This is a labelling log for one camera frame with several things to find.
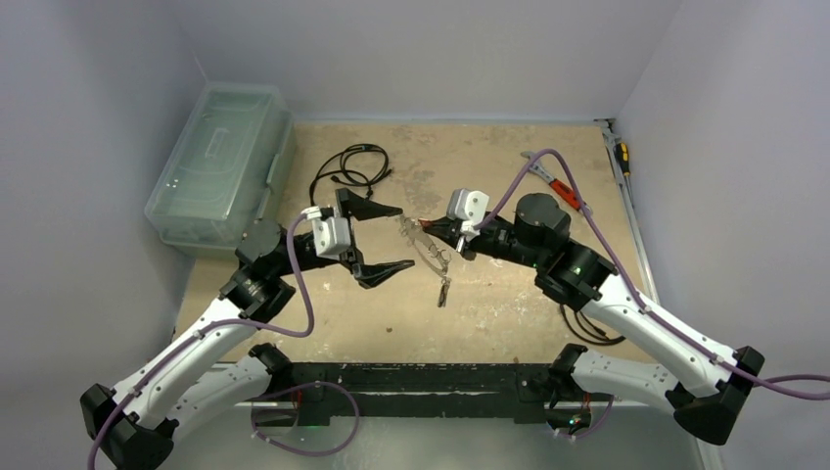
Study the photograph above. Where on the yellow black screwdriver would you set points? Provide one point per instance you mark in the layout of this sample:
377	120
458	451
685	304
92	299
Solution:
623	159

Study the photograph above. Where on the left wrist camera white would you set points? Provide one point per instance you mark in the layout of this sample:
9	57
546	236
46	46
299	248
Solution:
323	230

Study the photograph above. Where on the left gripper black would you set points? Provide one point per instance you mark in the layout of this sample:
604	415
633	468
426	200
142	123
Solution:
371	272

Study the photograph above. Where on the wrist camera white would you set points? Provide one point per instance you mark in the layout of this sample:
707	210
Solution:
468	207
323	230

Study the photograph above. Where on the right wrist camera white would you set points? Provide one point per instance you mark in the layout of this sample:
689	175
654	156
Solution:
468	207

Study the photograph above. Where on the red handled adjustable wrench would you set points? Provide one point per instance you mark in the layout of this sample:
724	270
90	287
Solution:
563	190

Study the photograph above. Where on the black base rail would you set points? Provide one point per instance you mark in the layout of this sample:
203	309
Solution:
525	393

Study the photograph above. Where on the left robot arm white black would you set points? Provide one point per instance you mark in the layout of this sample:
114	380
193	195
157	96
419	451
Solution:
137	422

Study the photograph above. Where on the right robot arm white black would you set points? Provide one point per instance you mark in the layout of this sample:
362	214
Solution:
702	384

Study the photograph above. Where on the clear plastic storage box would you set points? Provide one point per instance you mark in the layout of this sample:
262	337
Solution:
228	168

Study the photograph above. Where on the aluminium frame rail right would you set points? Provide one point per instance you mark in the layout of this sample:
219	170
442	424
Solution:
611	138

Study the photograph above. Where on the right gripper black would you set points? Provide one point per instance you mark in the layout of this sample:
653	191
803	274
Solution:
480	244

